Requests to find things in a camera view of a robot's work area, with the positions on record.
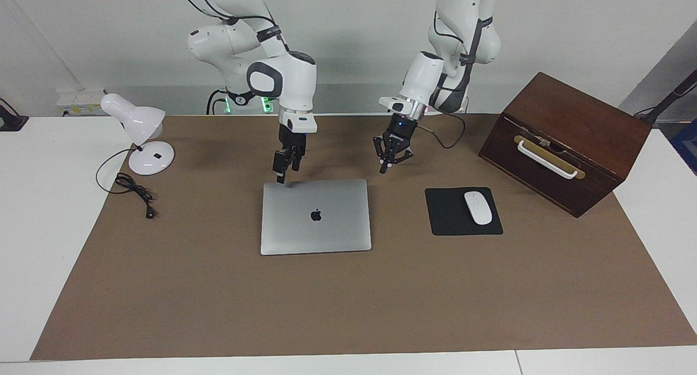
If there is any white power strip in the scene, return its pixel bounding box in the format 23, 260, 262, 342
56, 89, 107, 118

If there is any black lamp power cord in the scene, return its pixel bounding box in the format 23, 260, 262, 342
96, 147, 157, 219

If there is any silver Apple laptop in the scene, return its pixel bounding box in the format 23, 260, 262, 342
260, 179, 373, 256

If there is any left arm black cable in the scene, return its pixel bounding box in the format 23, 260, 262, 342
420, 111, 467, 150

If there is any black camera stand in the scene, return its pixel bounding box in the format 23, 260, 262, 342
633, 69, 697, 126

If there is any white desk lamp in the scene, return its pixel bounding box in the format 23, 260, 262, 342
100, 93, 175, 176

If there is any white wireless mouse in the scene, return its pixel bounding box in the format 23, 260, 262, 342
463, 191, 493, 226

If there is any white box handle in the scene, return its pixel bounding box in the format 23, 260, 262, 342
517, 140, 579, 180

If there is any blue crate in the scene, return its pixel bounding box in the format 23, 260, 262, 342
669, 118, 697, 175

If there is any brown table mat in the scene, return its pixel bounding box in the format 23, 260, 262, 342
30, 114, 697, 361

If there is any black mouse pad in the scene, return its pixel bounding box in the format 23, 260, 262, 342
425, 187, 504, 237

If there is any dark wooden box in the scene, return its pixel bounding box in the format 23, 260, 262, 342
478, 72, 653, 219

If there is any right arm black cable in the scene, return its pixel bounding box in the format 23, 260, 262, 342
173, 0, 279, 44

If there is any brass handle plate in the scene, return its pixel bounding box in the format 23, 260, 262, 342
513, 134, 586, 180

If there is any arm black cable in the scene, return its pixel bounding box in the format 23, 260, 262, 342
420, 111, 467, 150
173, 0, 279, 44

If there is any black clamp mount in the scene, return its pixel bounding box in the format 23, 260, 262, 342
0, 97, 29, 132

